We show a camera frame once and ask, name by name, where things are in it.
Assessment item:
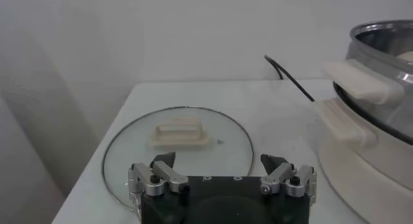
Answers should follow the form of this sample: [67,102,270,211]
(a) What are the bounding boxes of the white electric cooker base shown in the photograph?
[311,83,413,224]

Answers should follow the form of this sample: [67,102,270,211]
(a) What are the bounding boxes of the black cooker power cord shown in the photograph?
[263,54,316,103]

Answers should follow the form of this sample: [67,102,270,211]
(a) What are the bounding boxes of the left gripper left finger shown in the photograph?
[128,151,190,199]

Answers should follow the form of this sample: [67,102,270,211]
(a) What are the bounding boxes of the white steamed baozi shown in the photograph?
[396,50,413,64]

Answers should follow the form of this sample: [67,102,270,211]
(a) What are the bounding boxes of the perforated steel steamer basket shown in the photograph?
[322,19,413,142]

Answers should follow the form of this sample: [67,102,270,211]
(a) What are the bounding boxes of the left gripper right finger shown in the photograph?
[259,153,318,199]

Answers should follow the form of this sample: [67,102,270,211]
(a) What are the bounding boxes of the round glass pot lid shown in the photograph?
[101,105,256,213]

